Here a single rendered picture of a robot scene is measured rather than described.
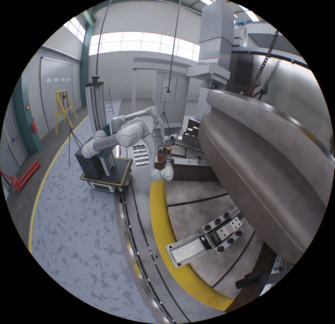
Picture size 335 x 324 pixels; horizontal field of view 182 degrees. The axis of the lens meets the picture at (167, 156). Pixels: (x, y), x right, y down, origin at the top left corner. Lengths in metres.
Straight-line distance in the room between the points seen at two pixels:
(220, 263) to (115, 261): 1.37
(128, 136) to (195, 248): 1.24
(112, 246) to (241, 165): 1.93
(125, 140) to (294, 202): 1.43
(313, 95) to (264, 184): 3.71
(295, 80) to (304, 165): 3.73
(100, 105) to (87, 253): 2.17
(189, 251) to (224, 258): 0.56
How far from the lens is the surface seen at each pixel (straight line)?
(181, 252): 1.25
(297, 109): 4.14
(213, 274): 1.57
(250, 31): 7.81
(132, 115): 1.79
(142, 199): 1.91
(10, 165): 6.22
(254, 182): 1.07
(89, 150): 1.16
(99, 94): 1.61
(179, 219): 1.46
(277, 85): 4.38
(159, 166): 1.55
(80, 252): 2.06
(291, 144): 0.85
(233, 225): 1.10
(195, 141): 2.46
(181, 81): 4.41
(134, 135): 0.74
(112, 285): 1.89
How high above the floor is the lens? 1.68
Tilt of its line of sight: 38 degrees down
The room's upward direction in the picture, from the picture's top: 7 degrees clockwise
